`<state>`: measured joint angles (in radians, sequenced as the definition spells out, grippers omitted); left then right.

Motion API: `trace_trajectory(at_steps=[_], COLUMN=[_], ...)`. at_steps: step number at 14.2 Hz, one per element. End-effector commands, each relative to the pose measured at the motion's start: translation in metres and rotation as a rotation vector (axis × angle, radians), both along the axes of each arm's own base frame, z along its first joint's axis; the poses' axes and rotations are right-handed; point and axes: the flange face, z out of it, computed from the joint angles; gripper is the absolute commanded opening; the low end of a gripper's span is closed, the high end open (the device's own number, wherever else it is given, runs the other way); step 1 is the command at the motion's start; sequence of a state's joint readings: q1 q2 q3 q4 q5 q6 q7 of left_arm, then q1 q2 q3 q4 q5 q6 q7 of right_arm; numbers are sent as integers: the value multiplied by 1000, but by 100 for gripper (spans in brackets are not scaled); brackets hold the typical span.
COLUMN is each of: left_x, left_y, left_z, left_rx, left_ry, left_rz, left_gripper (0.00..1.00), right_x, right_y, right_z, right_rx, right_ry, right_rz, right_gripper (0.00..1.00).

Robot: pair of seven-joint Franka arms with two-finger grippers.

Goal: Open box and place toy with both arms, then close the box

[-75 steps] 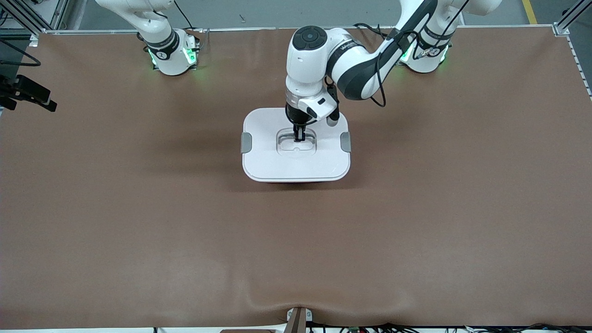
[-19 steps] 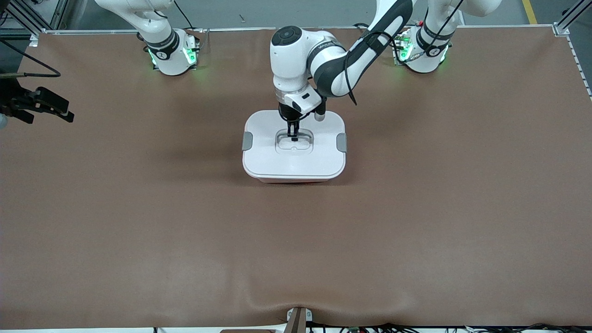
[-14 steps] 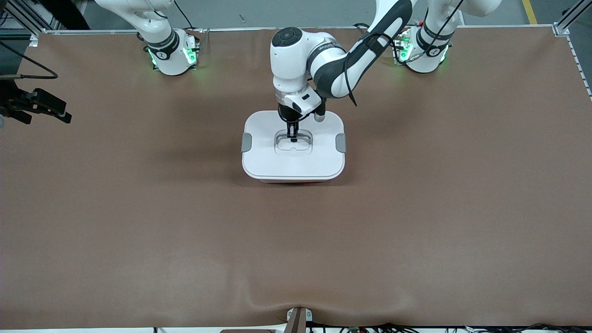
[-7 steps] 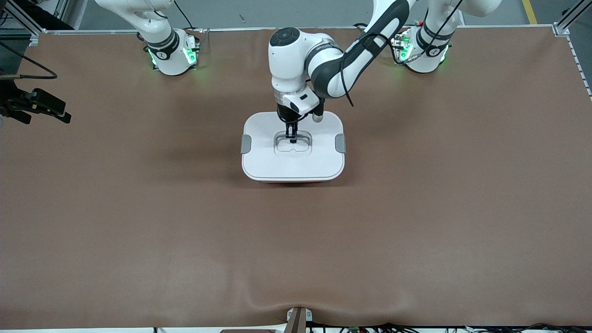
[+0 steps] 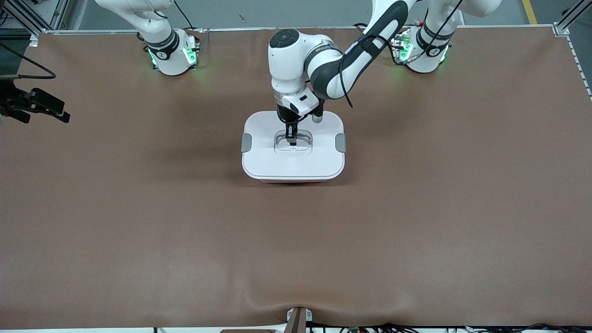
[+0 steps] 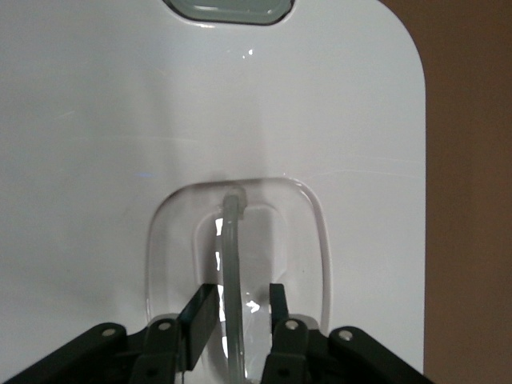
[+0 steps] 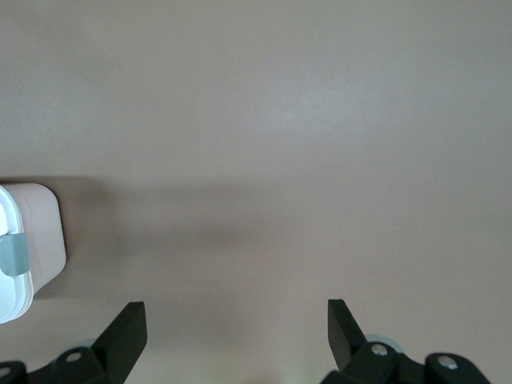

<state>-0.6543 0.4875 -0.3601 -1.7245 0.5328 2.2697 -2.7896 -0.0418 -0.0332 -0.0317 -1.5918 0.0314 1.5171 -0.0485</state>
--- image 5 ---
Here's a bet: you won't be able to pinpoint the white box lid grey clips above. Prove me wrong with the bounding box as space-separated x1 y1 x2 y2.
241 111 347 181

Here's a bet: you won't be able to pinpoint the pink translucent plastic box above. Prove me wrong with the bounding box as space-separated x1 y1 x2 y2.
259 178 329 185

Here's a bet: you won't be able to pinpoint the brown table mat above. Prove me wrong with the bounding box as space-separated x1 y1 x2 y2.
0 27 592 330

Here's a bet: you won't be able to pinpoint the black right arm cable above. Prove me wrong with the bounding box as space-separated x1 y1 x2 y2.
0 42 56 79

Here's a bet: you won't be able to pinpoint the aluminium frame struts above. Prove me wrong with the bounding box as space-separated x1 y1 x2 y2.
0 0 70 47

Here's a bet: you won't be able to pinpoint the black right base cable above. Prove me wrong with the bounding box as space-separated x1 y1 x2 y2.
173 0 197 31

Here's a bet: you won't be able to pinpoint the white table edge rail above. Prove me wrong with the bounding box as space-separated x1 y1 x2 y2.
567 35 592 100

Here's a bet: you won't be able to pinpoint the aluminium frame post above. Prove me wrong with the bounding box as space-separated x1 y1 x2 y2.
553 0 592 37

